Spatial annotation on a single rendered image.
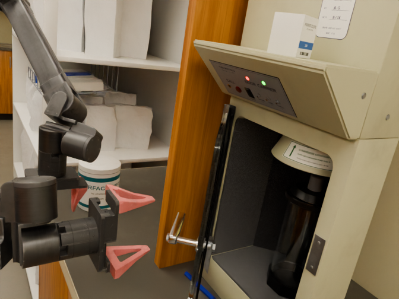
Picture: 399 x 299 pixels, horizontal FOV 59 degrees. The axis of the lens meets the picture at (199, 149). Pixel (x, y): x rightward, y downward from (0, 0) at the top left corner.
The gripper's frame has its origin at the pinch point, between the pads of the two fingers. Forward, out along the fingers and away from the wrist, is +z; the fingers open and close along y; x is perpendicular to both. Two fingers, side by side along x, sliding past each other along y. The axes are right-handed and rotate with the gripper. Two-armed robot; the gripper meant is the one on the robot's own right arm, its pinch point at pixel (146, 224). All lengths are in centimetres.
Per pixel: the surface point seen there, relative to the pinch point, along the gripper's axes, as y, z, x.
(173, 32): 31, 67, 123
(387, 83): 28.8, 26.3, -19.6
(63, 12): 34, 12, 121
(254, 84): 25.2, 16.6, -2.3
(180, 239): 0.3, 3.0, -6.6
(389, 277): -22, 66, -12
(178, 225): 0.8, 4.4, -3.1
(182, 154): 5.3, 16.6, 17.9
